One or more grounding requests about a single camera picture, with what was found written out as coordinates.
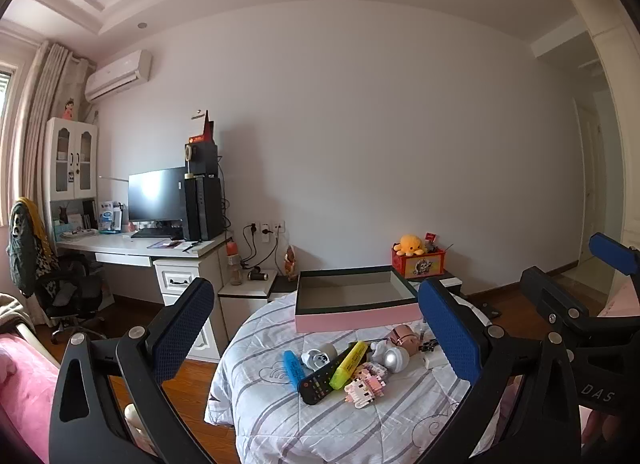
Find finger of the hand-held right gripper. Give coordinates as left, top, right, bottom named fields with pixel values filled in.
left=589, top=231, right=640, bottom=295
left=520, top=267, right=598, bottom=337

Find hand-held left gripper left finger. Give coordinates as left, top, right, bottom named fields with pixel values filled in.
left=48, top=277, right=216, bottom=464

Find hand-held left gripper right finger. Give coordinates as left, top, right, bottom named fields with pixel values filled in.
left=417, top=277, right=583, bottom=464

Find rose gold jar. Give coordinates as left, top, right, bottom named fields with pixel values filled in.
left=391, top=324, right=418, bottom=349

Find pink block figure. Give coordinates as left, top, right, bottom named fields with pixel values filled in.
left=344, top=363, right=388, bottom=407

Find pink storage box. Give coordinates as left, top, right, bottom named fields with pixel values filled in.
left=294, top=267, right=423, bottom=334

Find yellow highlighter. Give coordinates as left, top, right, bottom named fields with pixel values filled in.
left=329, top=341, right=368, bottom=390

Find white grey toy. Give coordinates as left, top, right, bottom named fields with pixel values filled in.
left=301, top=344, right=338, bottom=370

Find black remote control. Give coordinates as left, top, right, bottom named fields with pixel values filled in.
left=298, top=350, right=351, bottom=406

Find person's right hand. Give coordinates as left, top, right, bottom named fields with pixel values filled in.
left=582, top=406, right=621, bottom=452

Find black top low cabinet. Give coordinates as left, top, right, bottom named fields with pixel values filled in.
left=270, top=269, right=463, bottom=297

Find white door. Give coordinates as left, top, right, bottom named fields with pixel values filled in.
left=570, top=94, right=601, bottom=265

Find white bedside cabinet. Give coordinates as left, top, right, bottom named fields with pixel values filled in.
left=217, top=268, right=278, bottom=345

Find red capped bottle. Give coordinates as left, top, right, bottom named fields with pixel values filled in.
left=226, top=239, right=245, bottom=286

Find red printed box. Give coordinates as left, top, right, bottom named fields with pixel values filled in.
left=391, top=247, right=447, bottom=280

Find orange octopus plush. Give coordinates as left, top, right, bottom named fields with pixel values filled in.
left=392, top=234, right=428, bottom=257

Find white desk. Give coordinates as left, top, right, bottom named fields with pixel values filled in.
left=55, top=231, right=231, bottom=360

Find black office chair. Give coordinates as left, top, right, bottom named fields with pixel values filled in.
left=30, top=249, right=108, bottom=345

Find black computer tower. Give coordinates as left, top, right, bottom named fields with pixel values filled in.
left=183, top=175, right=224, bottom=241

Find white striped quilt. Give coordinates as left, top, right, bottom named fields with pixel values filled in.
left=205, top=291, right=506, bottom=464

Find blue white carton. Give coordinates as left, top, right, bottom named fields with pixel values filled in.
left=97, top=200, right=123, bottom=232

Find black computer monitor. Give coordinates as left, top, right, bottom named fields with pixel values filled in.
left=127, top=167, right=188, bottom=225

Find black box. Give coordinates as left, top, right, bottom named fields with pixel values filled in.
left=184, top=141, right=219, bottom=179

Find pink bedsheet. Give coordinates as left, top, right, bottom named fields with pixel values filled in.
left=0, top=289, right=640, bottom=464

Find beige blanket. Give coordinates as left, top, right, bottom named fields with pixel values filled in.
left=0, top=291, right=33, bottom=340

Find white hutch cabinet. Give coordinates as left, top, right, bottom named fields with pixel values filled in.
left=45, top=117, right=99, bottom=235

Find red paper bag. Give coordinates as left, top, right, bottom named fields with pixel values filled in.
left=188, top=109, right=216, bottom=144

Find beige curtain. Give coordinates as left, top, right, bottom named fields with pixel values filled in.
left=0, top=42, right=96, bottom=225

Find white air conditioner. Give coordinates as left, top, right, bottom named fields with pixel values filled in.
left=84, top=48, right=152, bottom=102

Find black power cables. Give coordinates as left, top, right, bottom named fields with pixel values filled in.
left=242, top=224, right=276, bottom=270

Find white wall socket row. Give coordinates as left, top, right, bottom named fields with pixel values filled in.
left=245, top=221, right=286, bottom=237

